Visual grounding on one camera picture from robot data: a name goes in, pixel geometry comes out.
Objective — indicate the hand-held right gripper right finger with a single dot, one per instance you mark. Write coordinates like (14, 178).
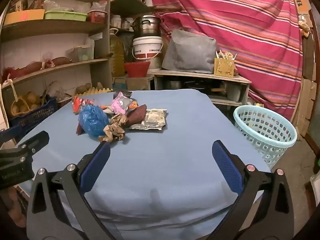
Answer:
(227, 165)

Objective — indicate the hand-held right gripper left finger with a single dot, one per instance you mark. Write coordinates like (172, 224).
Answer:
(96, 165)

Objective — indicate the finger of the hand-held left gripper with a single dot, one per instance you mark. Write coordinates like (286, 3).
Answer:
(37, 140)

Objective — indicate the brown paper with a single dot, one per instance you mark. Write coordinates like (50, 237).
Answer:
(115, 130)

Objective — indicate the blue plastic bag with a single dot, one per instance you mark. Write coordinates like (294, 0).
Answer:
(93, 120)

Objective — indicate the light blue plastic basket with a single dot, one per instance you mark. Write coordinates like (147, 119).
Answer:
(265, 135)

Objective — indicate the pink snack packet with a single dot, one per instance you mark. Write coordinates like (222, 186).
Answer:
(120, 103)

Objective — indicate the person's left hand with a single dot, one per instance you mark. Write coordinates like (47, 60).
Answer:
(16, 205)

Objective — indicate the dark blue plastic crate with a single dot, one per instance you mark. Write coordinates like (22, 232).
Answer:
(37, 117)

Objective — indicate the wicker basket of potatoes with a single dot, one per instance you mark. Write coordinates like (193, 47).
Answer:
(17, 105)

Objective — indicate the red snack wrapper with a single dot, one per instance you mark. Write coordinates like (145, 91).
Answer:
(78, 105)

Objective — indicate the dark red sweet potato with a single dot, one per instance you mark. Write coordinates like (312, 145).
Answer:
(137, 115)

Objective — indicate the blue tablecloth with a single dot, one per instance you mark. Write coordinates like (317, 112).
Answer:
(162, 155)

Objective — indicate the brown potato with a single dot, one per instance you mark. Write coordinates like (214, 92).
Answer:
(100, 85)
(83, 88)

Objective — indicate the small orange wrapper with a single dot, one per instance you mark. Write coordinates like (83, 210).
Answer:
(134, 104)

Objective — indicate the white pot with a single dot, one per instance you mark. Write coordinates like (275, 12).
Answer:
(234, 92)

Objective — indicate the silver foil packet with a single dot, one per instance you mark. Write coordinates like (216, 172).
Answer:
(153, 120)

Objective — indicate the reddish sweet potato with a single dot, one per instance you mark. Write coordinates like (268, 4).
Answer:
(61, 60)
(30, 67)

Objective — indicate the yellow egg tray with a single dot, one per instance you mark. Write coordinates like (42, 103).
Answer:
(95, 90)

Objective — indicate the dark grey packet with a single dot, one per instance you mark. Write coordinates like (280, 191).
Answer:
(126, 94)

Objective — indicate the worn cardboard box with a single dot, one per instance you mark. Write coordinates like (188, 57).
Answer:
(140, 83)

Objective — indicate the yellow utensil holder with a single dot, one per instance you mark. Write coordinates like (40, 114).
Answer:
(224, 68)

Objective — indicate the clear plastic container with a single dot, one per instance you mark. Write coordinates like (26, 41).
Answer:
(83, 53)

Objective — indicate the red plastic basin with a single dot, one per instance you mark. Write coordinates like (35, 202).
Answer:
(137, 69)

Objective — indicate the yellow oil jug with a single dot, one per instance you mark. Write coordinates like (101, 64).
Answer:
(117, 55)

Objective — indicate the wooden shelf unit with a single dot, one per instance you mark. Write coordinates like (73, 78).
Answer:
(50, 27)

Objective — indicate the grey fabric bag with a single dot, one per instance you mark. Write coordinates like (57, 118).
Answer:
(190, 52)

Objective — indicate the yellow plastic tray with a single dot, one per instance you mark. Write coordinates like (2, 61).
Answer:
(25, 17)

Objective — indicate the green plastic tray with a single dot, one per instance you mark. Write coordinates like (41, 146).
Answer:
(65, 15)

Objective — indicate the white plastic bucket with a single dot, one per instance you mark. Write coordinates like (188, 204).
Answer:
(147, 47)

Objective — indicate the red striped cloth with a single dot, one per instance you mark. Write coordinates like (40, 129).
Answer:
(237, 30)

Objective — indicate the small red basket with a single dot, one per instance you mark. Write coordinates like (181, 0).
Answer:
(98, 17)

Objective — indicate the white jar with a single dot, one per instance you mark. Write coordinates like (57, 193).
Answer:
(128, 23)
(116, 22)

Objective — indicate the large steel pot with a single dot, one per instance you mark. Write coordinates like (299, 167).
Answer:
(147, 26)

